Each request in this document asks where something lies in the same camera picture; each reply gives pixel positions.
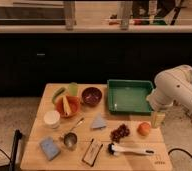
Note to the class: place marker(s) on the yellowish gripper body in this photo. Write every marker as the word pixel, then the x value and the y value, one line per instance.
pixel 157 117

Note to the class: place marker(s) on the grey towel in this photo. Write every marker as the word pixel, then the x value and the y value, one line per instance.
pixel 98 122

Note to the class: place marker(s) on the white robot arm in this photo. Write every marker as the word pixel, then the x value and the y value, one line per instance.
pixel 171 85

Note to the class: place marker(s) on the metal measuring cup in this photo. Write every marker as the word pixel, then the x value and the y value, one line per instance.
pixel 69 138

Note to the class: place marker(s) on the light green cup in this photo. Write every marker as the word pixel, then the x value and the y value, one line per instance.
pixel 73 89

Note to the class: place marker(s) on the white cup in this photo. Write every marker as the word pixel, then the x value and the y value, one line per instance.
pixel 52 119

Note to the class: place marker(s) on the orange fruit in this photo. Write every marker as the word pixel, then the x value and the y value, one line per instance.
pixel 144 128

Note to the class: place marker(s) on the green plastic tray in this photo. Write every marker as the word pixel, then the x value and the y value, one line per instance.
pixel 129 96

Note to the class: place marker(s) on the bunch of dark grapes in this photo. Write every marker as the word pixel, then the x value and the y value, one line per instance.
pixel 121 132

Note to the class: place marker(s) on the white dish brush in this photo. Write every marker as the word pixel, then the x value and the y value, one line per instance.
pixel 117 149

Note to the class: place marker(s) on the black framed card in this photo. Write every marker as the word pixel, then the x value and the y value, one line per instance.
pixel 92 152

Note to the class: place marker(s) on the dark red bowl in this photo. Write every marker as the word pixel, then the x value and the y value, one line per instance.
pixel 91 96

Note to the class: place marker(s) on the orange bowl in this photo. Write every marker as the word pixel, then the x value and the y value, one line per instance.
pixel 74 104

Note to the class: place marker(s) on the yellow banana piece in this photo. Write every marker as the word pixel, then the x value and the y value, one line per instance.
pixel 66 106

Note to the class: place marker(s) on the green cucumber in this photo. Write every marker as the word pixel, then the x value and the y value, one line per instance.
pixel 57 93

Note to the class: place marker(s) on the blue sponge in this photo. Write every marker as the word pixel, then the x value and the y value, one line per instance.
pixel 50 149

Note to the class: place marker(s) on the black stand left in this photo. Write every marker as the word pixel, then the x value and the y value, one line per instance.
pixel 17 137

